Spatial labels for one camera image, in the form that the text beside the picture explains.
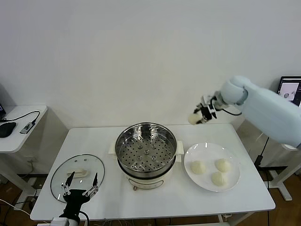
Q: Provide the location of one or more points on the white table frame bracket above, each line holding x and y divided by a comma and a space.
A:
225, 217

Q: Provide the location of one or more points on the grey open laptop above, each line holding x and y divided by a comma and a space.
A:
291, 87

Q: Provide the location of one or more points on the round white plate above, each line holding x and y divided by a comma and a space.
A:
209, 153

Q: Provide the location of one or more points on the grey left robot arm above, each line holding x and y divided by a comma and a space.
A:
70, 222

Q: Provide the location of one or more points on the grey usb hub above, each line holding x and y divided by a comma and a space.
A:
26, 128

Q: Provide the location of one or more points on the white steamed baozi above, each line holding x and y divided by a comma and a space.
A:
198, 167
223, 165
219, 179
194, 119

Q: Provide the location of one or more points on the white side desk with mouse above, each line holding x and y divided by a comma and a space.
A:
21, 141

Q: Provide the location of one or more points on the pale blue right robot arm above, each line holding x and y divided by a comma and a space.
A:
270, 110

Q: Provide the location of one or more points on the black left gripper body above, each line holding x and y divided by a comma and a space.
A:
74, 200

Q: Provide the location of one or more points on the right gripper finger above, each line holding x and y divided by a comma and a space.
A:
204, 120
199, 108

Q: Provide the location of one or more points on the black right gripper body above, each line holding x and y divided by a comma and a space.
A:
208, 112

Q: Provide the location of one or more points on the black computer mouse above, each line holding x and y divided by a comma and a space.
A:
7, 129

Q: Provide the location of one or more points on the white side desk with laptop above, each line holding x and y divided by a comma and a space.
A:
282, 181

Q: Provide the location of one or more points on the cream electric cooking pot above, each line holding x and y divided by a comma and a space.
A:
145, 182

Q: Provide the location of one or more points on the dark screen device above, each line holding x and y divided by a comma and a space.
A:
2, 110

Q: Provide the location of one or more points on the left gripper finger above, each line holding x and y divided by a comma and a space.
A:
92, 189
66, 188

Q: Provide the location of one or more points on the perforated steel steamer basket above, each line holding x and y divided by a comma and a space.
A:
145, 153

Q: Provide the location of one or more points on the round glass pot lid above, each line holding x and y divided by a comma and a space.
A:
61, 174

